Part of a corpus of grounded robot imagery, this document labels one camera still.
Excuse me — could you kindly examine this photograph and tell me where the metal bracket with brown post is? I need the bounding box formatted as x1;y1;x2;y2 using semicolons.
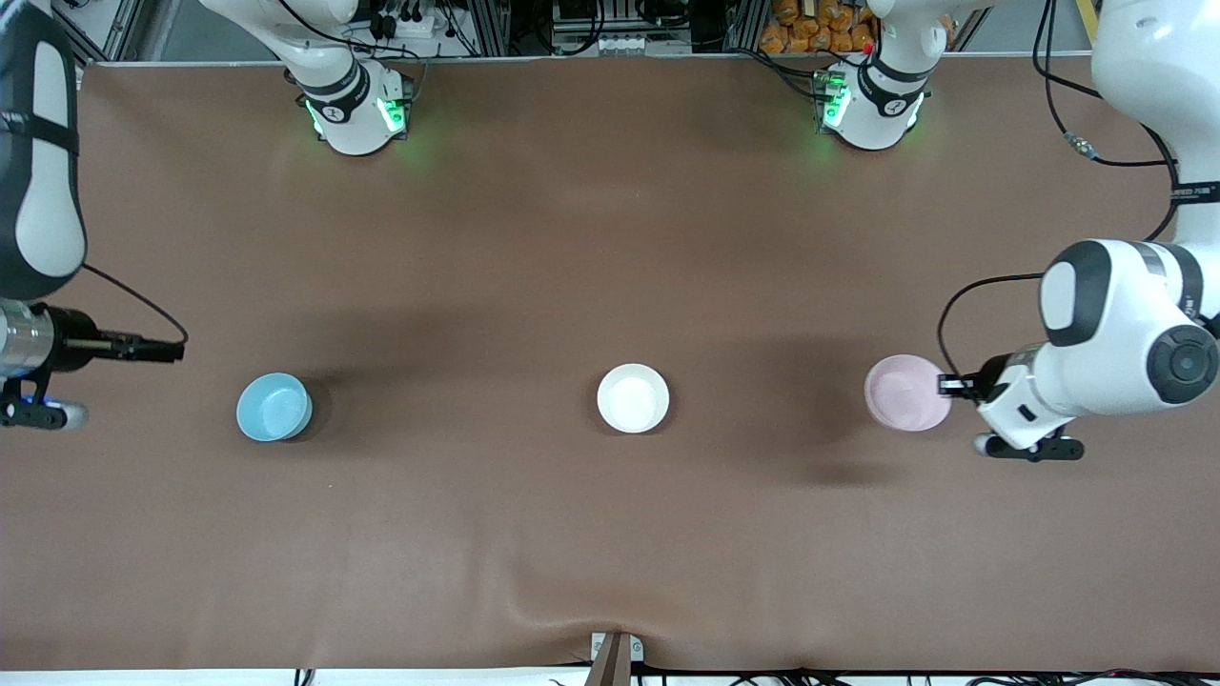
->
590;631;645;686

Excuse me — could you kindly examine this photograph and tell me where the aluminium frame post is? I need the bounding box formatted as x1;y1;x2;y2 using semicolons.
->
470;0;513;58
726;0;771;54

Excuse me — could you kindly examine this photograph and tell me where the pile of orange snacks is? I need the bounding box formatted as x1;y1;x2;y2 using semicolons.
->
760;0;956;55

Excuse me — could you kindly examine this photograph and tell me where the white bowl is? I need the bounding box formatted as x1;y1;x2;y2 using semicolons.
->
597;362;671;435

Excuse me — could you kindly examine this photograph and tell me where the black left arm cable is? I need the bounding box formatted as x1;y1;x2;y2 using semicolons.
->
937;0;1183;380

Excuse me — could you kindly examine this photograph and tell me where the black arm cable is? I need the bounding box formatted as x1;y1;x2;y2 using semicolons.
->
81;262;190;346
937;0;1183;380

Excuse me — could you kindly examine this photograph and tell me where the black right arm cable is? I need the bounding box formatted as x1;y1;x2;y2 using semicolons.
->
81;262;190;346

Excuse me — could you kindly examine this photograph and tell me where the aluminium frame beam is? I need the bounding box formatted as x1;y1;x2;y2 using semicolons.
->
52;0;146;64

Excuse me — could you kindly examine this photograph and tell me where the pink bowl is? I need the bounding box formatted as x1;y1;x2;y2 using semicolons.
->
864;353;955;434

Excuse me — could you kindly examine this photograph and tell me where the white power strip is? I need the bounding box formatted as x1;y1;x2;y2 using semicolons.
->
367;0;441;41

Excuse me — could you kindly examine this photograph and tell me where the brown table cloth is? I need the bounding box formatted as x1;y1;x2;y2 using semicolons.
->
0;52;1220;674

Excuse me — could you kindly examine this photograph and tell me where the light blue bowl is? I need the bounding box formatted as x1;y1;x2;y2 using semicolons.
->
235;372;314;443

